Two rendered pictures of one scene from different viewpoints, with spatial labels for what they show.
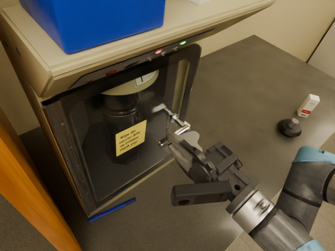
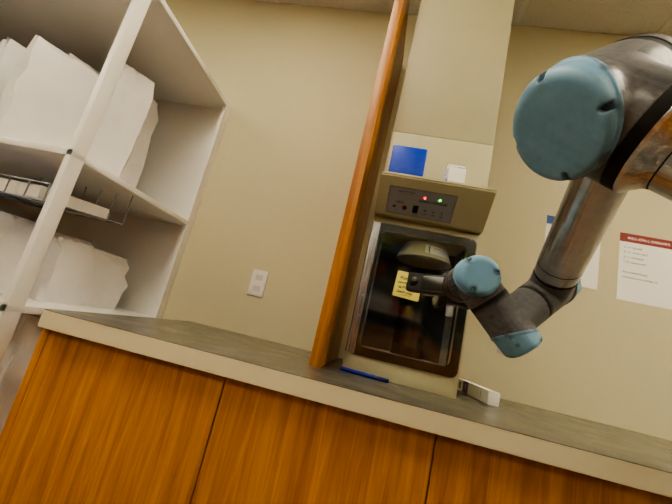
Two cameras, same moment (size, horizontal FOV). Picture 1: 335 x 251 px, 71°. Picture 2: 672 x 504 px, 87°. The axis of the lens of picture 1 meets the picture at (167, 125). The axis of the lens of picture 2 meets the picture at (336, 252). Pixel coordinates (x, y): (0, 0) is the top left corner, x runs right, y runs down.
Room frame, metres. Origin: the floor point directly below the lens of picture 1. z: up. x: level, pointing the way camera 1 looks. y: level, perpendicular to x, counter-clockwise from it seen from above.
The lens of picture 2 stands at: (-0.45, -0.64, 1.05)
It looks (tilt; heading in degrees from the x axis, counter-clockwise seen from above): 12 degrees up; 56
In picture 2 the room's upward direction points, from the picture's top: 13 degrees clockwise
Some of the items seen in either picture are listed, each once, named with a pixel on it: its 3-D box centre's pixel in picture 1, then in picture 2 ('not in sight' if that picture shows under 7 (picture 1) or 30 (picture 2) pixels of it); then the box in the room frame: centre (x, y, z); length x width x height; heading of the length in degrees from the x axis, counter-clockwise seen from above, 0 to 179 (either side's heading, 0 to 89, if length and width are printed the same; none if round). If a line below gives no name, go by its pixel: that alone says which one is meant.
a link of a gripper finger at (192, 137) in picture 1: (187, 139); not in sight; (0.32, -0.05, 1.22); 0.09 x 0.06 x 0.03; 47
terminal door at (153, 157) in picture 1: (137, 139); (413, 295); (0.32, 0.06, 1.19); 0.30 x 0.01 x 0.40; 137
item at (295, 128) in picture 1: (291, 126); not in sight; (0.67, -0.49, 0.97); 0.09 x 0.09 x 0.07
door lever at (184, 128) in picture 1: (170, 131); not in sight; (0.35, -0.01, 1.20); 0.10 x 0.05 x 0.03; 137
